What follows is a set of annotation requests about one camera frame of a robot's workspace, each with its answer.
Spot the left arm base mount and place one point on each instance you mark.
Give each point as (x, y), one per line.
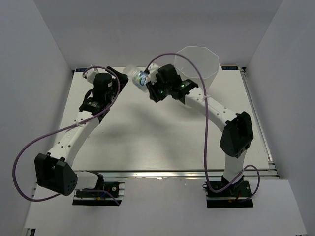
(109, 194)

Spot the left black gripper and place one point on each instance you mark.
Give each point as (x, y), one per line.
(122, 78)

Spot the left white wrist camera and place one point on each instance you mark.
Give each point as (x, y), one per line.
(90, 75)

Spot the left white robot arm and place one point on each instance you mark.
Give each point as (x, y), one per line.
(54, 169)

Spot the aluminium front rail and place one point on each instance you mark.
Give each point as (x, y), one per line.
(151, 174)

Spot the white octagonal plastic bin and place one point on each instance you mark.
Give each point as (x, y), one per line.
(204, 60)

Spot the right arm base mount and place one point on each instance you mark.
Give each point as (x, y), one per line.
(229, 199)

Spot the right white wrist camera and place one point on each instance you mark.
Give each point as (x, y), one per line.
(152, 69)

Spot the aluminium right side rail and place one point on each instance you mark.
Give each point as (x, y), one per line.
(271, 162)

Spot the blue corner sticker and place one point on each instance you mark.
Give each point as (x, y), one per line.
(79, 70)
(229, 68)

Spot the aluminium rail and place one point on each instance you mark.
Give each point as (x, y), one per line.
(151, 174)
(271, 162)

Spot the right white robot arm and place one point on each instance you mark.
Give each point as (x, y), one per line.
(236, 128)

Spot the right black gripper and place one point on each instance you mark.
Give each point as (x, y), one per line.
(152, 90)

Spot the bottle with green-blue label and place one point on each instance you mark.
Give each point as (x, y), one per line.
(137, 76)

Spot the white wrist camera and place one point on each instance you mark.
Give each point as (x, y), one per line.
(152, 69)
(90, 75)

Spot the left blue corner sticker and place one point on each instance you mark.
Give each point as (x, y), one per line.
(79, 70)

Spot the right blue corner sticker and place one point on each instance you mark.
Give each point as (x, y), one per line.
(229, 68)

